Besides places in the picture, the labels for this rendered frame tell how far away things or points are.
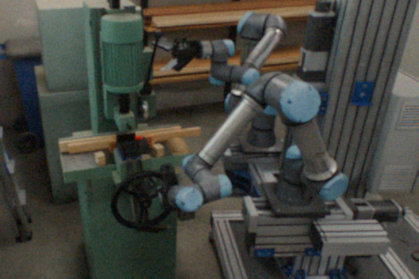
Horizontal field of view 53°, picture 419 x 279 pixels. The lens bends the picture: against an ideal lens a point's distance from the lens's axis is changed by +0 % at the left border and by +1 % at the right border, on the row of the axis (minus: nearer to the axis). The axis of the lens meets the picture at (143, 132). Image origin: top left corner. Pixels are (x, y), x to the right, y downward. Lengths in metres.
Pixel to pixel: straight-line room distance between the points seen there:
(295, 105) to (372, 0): 0.61
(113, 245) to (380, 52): 1.43
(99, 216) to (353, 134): 1.18
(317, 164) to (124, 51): 0.85
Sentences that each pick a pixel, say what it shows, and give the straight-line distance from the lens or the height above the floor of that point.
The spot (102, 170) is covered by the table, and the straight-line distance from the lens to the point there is 1.82.
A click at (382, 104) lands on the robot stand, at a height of 1.18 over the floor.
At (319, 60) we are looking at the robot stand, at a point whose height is 1.34.
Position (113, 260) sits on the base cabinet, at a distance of 2.15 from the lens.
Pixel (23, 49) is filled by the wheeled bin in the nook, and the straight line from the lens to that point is 3.54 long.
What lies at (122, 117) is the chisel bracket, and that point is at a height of 1.07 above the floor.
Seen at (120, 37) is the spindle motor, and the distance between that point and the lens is 1.70.
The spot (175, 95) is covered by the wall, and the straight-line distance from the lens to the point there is 4.61.
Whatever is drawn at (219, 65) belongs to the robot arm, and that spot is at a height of 1.30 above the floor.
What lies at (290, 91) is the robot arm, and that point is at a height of 1.39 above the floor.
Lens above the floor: 1.84
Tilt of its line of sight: 27 degrees down
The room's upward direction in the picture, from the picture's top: 1 degrees counter-clockwise
